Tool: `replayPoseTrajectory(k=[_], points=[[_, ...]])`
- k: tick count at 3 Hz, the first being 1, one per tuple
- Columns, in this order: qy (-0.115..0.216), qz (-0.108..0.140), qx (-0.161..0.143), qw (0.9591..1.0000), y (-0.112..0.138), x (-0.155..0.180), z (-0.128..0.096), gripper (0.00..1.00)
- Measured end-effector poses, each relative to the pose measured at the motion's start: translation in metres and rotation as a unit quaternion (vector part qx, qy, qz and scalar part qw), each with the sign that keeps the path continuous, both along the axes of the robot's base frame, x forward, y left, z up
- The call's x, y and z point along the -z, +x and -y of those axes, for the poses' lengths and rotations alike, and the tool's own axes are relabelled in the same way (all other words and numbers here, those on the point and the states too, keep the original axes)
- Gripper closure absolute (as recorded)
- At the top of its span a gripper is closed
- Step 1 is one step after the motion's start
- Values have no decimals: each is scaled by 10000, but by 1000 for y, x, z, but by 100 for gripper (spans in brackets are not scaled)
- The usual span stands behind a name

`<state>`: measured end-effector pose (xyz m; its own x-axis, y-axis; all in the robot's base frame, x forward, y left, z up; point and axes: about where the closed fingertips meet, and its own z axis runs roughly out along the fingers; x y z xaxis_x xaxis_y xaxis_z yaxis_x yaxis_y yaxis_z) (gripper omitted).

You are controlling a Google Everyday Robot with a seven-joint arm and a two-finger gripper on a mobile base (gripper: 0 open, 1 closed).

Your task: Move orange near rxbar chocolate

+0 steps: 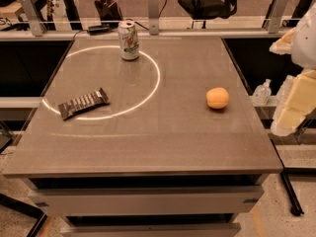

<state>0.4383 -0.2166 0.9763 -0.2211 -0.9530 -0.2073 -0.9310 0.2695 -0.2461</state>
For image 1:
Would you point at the grey drawer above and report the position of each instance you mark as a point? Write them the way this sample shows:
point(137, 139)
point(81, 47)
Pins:
point(176, 230)
point(178, 201)

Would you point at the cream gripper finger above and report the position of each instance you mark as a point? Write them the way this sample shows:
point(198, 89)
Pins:
point(284, 44)
point(300, 102)

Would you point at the orange fruit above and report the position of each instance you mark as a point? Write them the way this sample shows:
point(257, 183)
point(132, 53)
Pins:
point(217, 98)

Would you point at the clear sanitizer bottle left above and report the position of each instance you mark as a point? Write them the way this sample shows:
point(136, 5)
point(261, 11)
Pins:
point(262, 93)

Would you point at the lower grey drawer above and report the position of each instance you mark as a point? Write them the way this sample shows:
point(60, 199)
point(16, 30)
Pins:
point(176, 230)

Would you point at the black office chair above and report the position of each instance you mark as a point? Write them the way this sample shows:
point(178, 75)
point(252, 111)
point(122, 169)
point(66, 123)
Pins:
point(203, 10)

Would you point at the middle metal rail bracket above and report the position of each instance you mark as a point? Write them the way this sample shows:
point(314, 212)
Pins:
point(153, 17)

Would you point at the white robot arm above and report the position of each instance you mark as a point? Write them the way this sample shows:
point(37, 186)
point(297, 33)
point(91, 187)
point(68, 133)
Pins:
point(304, 41)

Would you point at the black power adapter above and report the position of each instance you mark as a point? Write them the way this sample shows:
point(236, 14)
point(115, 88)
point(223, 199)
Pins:
point(96, 30)

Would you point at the white green soda can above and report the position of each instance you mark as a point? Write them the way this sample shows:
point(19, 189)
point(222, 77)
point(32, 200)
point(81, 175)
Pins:
point(128, 40)

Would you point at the metal rail bracket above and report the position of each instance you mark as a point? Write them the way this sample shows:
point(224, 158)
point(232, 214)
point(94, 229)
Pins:
point(275, 16)
point(153, 17)
point(36, 26)

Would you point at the upper grey drawer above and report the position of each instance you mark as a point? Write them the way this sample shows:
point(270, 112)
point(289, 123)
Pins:
point(178, 201)

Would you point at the dark rxbar chocolate wrapper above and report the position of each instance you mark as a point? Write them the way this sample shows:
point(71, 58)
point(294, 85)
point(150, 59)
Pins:
point(83, 104)

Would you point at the right metal rail bracket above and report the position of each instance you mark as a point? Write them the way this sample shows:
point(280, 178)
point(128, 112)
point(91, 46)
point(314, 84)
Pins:
point(275, 16)

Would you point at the dark bag on floor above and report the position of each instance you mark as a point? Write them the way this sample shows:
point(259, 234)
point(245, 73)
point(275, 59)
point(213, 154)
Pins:
point(109, 12)

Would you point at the clear sanitizer bottle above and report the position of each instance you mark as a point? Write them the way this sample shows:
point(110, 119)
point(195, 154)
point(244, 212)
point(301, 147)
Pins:
point(262, 93)
point(284, 89)

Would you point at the left metal rail bracket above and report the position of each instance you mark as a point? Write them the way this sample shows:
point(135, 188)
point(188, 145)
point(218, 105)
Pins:
point(36, 26)

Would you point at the clear sanitizer bottle right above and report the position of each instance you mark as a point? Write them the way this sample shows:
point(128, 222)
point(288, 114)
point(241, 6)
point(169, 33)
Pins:
point(284, 89)

